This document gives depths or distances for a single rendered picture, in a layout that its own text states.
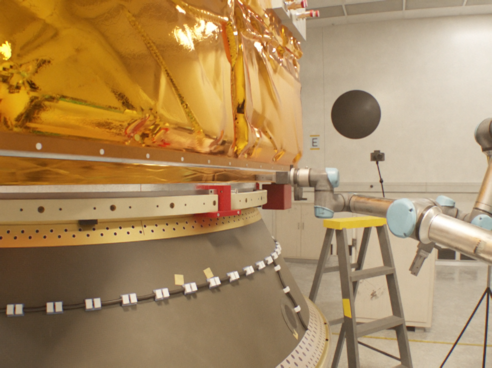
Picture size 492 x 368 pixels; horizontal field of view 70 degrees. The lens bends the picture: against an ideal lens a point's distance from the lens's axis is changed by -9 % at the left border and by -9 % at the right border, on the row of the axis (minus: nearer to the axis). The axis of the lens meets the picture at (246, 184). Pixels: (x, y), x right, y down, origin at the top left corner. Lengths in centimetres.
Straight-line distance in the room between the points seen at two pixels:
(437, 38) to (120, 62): 847
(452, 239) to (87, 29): 100
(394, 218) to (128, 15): 90
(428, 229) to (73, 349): 95
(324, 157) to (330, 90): 150
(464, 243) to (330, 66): 795
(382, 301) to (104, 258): 398
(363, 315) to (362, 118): 495
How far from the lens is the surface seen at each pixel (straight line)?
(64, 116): 72
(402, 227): 118
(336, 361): 310
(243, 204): 119
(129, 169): 87
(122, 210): 92
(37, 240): 93
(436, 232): 115
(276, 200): 208
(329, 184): 146
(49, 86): 68
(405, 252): 450
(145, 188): 98
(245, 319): 108
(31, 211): 90
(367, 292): 461
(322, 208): 146
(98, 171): 80
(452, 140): 857
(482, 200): 156
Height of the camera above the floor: 175
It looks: 1 degrees down
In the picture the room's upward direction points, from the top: straight up
